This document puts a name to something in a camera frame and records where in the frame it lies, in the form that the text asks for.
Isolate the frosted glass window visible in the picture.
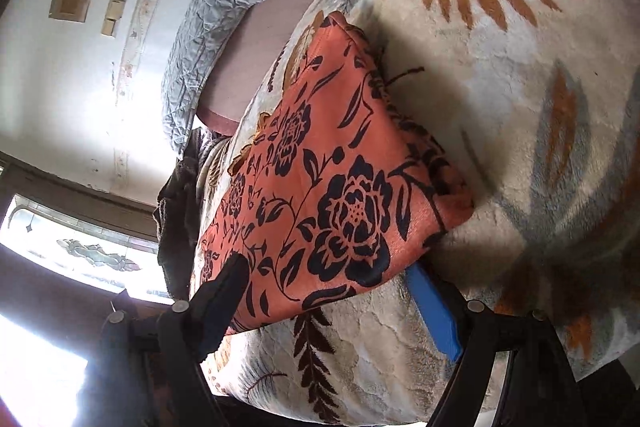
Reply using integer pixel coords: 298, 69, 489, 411
0, 193, 175, 305

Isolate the grey quilted pillow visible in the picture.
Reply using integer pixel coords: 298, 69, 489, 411
160, 0, 284, 154

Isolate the cream leaf-print blanket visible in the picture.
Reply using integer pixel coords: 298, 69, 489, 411
189, 0, 640, 425

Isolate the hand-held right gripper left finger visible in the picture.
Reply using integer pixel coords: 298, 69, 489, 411
99, 251, 251, 427

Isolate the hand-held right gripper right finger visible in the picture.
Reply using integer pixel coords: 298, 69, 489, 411
404, 264, 578, 427

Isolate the orange floral blouse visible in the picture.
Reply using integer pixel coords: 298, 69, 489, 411
196, 10, 477, 337

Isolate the dark brown garment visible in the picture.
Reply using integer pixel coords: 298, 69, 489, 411
156, 127, 213, 304

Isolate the pink sofa backrest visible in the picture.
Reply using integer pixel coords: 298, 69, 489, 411
196, 0, 375, 136

